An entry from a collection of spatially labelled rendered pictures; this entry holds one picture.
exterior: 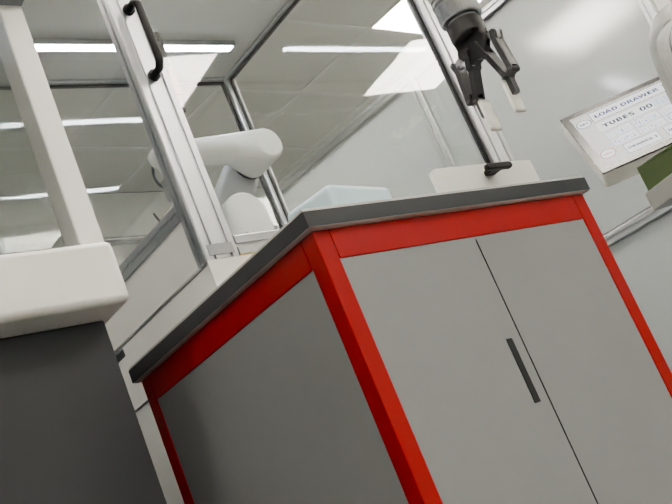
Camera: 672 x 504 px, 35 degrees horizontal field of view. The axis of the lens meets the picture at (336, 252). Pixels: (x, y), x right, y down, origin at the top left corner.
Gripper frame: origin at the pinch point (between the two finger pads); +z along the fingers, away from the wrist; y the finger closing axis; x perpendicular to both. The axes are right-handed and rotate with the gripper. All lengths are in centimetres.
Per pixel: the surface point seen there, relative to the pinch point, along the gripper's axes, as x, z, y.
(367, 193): 58, 22, -14
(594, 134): -74, -10, 31
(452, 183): 13.4, 11.5, 8.1
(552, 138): -157, -46, 101
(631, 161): -68, 4, 21
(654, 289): -159, 21, 91
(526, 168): -9.6, 9.7, 8.0
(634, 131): -77, -5, 22
